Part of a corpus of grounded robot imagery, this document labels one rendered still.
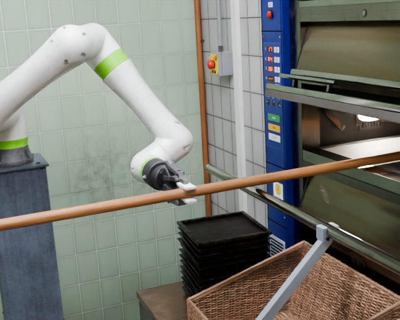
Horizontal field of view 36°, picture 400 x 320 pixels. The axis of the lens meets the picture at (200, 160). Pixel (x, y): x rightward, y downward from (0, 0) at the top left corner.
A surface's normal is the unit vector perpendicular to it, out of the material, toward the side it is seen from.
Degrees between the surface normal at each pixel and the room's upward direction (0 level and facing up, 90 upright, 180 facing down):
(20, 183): 90
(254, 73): 90
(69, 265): 90
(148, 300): 0
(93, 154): 90
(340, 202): 70
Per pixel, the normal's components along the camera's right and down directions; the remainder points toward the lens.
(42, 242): 0.39, 0.19
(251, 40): -0.92, 0.14
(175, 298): -0.06, -0.97
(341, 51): -0.89, -0.20
